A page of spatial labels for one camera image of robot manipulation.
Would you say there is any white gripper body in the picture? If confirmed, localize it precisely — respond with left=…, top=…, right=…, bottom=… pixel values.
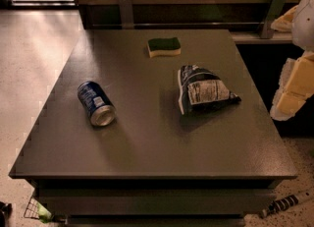
left=291, top=0, right=314, bottom=51

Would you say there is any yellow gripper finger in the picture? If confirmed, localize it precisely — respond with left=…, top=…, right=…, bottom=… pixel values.
left=270, top=53, right=314, bottom=121
left=271, top=6, right=297, bottom=32

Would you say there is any blue pepsi can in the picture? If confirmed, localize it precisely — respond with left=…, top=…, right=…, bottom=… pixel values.
left=78, top=81, right=116, bottom=127

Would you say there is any black chip bag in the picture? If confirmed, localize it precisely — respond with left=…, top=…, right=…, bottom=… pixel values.
left=178, top=65, right=241, bottom=116

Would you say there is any green yellow sponge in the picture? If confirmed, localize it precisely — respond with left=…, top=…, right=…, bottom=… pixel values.
left=147, top=37, right=181, bottom=58

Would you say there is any striped black white stick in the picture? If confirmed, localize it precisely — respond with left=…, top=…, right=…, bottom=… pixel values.
left=259, top=189, right=314, bottom=218

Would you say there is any dark grey cabinet table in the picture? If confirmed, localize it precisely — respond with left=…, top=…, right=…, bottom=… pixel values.
left=10, top=29, right=297, bottom=227

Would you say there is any green object in basket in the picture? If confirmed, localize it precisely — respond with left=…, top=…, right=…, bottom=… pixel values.
left=37, top=203, right=53, bottom=223

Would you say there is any black object on floor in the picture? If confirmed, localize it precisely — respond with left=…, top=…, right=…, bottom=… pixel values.
left=0, top=201, right=13, bottom=227

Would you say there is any right metal bracket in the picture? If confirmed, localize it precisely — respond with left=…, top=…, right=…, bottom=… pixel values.
left=258, top=0, right=287, bottom=39

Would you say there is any metal bracket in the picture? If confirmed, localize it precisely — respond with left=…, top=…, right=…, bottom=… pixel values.
left=118, top=0, right=134, bottom=29
left=258, top=0, right=287, bottom=39

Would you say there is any left metal bracket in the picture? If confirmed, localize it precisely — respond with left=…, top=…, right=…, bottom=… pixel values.
left=118, top=0, right=134, bottom=29

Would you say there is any wire basket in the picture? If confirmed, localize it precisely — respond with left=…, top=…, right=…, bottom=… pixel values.
left=24, top=197, right=39, bottom=220

